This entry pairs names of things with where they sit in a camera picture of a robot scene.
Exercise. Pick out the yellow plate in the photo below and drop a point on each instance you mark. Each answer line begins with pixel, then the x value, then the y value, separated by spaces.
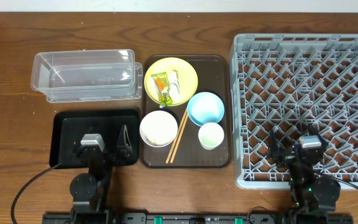
pixel 187 78

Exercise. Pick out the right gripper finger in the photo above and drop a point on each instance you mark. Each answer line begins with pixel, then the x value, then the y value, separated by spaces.
pixel 273 150
pixel 314 132

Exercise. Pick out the green orange snack wrapper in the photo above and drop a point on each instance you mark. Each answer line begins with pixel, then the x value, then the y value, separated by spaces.
pixel 163 87

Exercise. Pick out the light blue bowl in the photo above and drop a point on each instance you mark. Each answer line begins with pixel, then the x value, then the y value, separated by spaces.
pixel 205 107

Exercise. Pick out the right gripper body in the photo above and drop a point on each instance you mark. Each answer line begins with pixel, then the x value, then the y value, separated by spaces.
pixel 291 158

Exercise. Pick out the black plastic tray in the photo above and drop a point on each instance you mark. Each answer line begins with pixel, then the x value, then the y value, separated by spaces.
pixel 69 127

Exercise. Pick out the white cup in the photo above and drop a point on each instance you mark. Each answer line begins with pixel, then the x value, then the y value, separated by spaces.
pixel 210 135

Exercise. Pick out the white tissue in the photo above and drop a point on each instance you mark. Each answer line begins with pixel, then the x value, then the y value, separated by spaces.
pixel 174 89

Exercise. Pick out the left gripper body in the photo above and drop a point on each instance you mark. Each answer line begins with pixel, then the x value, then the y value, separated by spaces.
pixel 109 162

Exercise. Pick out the wooden chopstick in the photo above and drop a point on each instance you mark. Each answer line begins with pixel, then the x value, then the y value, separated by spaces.
pixel 180 137
pixel 176 137

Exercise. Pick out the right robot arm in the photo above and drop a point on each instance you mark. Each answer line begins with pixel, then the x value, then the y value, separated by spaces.
pixel 314 196

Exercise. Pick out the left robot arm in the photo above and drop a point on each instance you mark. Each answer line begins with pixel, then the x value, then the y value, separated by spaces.
pixel 89 190

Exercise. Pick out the white bowl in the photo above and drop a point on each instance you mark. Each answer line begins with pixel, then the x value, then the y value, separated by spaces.
pixel 158 128

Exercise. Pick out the clear plastic bin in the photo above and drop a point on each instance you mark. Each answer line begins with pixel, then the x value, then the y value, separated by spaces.
pixel 87 75

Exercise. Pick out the grey dishwasher rack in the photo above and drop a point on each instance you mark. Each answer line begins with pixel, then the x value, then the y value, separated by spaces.
pixel 283 83

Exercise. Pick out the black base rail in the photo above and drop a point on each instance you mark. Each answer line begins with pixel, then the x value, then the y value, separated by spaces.
pixel 141 218

